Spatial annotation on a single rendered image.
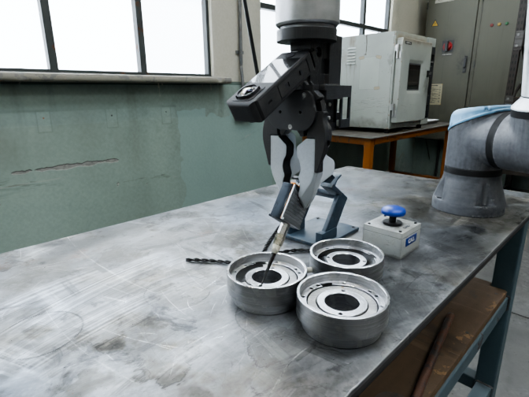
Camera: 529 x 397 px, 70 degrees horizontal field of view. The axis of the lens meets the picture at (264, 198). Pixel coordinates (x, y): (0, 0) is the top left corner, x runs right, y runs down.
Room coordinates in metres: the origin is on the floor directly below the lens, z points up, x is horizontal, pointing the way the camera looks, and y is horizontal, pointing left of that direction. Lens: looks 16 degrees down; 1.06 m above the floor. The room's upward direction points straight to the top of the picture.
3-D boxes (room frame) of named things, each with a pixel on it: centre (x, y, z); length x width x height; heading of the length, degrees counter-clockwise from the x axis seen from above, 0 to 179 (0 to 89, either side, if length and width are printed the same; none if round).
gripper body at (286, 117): (0.49, -0.06, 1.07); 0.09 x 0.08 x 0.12; 138
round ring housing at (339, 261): (0.50, -0.12, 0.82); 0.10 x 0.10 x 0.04
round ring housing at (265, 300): (0.45, 0.00, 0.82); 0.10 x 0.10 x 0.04
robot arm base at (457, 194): (0.84, -0.47, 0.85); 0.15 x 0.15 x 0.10
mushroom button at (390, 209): (0.61, -0.22, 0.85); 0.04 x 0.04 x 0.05
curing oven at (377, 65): (2.96, -0.90, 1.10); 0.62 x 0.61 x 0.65; 135
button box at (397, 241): (0.61, -0.22, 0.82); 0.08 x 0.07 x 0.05; 135
